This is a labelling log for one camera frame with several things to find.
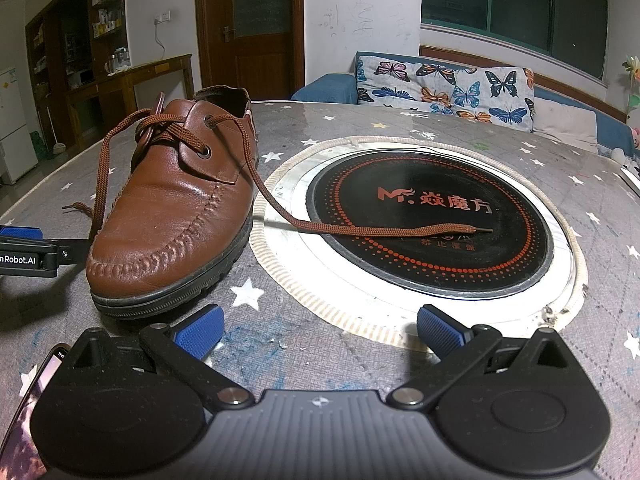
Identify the wooden side table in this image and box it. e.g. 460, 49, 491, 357
67, 54, 196, 136

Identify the brown shoelace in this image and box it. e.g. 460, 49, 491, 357
61, 92, 493, 238

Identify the black round induction cooktop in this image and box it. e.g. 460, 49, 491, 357
304, 160, 556, 297

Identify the wooden door with glass pane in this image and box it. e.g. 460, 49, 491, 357
194, 0, 306, 102

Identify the beige pillow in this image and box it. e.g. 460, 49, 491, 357
531, 96, 601, 155

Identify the brown leather shoe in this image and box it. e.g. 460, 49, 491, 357
86, 87, 260, 320

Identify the white refrigerator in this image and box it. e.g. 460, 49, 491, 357
0, 66, 40, 185

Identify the white broom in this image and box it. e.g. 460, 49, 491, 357
46, 106, 67, 155

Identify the wall socket with cable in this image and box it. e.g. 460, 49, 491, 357
152, 10, 172, 61

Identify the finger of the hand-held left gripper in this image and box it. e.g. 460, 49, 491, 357
0, 226, 45, 242
55, 237, 94, 267

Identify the green-framed window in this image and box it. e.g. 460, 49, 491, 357
420, 0, 608, 81

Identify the butterfly print pillow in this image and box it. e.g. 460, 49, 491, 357
354, 52, 536, 134

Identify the dark wooden shelf cabinet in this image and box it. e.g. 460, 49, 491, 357
25, 0, 126, 151

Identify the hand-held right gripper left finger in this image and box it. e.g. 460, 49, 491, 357
67, 302, 256, 411

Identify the grey star-print table cover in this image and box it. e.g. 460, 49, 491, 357
0, 100, 640, 480

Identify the artificial flower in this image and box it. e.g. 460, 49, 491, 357
622, 52, 640, 126

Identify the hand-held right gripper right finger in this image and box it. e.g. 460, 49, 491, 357
387, 304, 576, 411

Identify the smartphone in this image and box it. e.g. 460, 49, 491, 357
0, 342, 73, 480

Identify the blue sofa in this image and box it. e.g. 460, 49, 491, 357
291, 72, 640, 158

